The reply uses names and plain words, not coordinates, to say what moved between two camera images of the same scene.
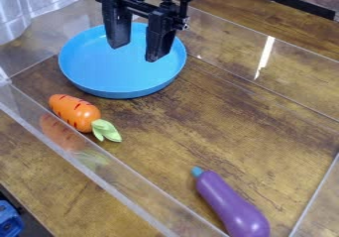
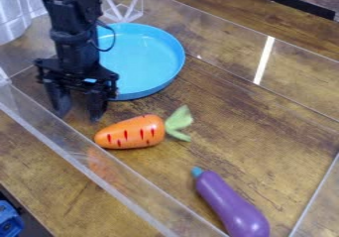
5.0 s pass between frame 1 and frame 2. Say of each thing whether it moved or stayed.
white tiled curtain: stayed
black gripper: moved
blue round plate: stayed
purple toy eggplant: stayed
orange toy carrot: moved
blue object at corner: stayed
